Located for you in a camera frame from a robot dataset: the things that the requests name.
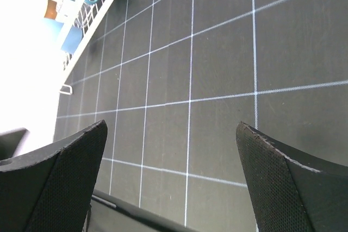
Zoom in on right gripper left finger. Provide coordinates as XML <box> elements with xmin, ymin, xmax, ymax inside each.
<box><xmin>1</xmin><ymin>120</ymin><xmax>108</xmax><ymax>231</ymax></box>

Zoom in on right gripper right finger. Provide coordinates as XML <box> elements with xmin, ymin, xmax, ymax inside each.
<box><xmin>236</xmin><ymin>122</ymin><xmax>347</xmax><ymax>231</ymax></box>

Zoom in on light blue plastic tumbler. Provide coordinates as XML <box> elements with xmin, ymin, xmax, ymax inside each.
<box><xmin>61</xmin><ymin>26</ymin><xmax>83</xmax><ymax>54</ymax></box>

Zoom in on metal cup with brown base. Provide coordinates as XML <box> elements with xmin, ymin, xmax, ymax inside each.
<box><xmin>44</xmin><ymin>0</ymin><xmax>57</xmax><ymax>20</ymax></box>

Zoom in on black grid mat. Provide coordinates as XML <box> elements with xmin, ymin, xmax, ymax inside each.
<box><xmin>54</xmin><ymin>0</ymin><xmax>347</xmax><ymax>231</ymax></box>

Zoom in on white wire dish rack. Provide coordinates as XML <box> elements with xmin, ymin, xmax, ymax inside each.
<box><xmin>52</xmin><ymin>0</ymin><xmax>114</xmax><ymax>95</ymax></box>

